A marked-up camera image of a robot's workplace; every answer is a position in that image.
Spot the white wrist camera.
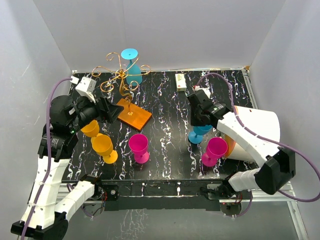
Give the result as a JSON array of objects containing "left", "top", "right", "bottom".
[
  {"left": 70, "top": 76, "right": 97, "bottom": 103},
  {"left": 193, "top": 85, "right": 211, "bottom": 98}
]

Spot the pink wine glass right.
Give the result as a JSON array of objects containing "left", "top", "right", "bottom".
[{"left": 201, "top": 137, "right": 228, "bottom": 167}]

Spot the orange wine glass front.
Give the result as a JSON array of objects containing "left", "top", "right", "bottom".
[{"left": 91, "top": 133, "right": 118, "bottom": 164}]

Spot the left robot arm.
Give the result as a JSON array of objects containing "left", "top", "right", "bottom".
[{"left": 10, "top": 95, "right": 124, "bottom": 240}]

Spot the blue wine glass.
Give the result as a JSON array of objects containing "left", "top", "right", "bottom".
[
  {"left": 121, "top": 48, "right": 142, "bottom": 87},
  {"left": 188, "top": 125, "right": 213, "bottom": 145}
]

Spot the orange wine glass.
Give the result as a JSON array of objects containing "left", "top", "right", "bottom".
[
  {"left": 91, "top": 133, "right": 118, "bottom": 164},
  {"left": 80, "top": 120, "right": 101, "bottom": 141}
]

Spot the white bucket orange lid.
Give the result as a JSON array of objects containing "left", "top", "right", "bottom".
[{"left": 217, "top": 106, "right": 281, "bottom": 167}]

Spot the small white box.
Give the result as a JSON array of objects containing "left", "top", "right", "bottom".
[{"left": 175, "top": 73, "right": 187, "bottom": 92}]

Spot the blue wine glass front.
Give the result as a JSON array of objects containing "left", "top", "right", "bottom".
[{"left": 188, "top": 125, "right": 213, "bottom": 145}]

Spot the orange wine glass rear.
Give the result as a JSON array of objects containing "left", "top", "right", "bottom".
[{"left": 80, "top": 120, "right": 101, "bottom": 141}]

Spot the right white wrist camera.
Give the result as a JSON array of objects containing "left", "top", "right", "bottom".
[{"left": 193, "top": 85, "right": 211, "bottom": 98}]

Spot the pink wine glass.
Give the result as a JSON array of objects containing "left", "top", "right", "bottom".
[
  {"left": 128, "top": 133, "right": 150, "bottom": 164},
  {"left": 201, "top": 137, "right": 228, "bottom": 167}
]

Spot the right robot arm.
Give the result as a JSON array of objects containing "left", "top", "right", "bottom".
[{"left": 187, "top": 89, "right": 296, "bottom": 199}]

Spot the black front mounting rail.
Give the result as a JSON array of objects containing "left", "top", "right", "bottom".
[{"left": 82, "top": 178, "right": 242, "bottom": 212}]

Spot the gold wire glass rack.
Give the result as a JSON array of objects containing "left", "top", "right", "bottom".
[{"left": 91, "top": 52, "right": 152, "bottom": 132}]

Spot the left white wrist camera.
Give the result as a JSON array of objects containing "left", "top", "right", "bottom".
[{"left": 70, "top": 76, "right": 97, "bottom": 103}]

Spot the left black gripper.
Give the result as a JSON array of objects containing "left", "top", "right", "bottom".
[{"left": 68, "top": 91, "right": 124, "bottom": 132}]

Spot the pink wine glass left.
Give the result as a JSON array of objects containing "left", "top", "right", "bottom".
[{"left": 128, "top": 133, "right": 150, "bottom": 164}]

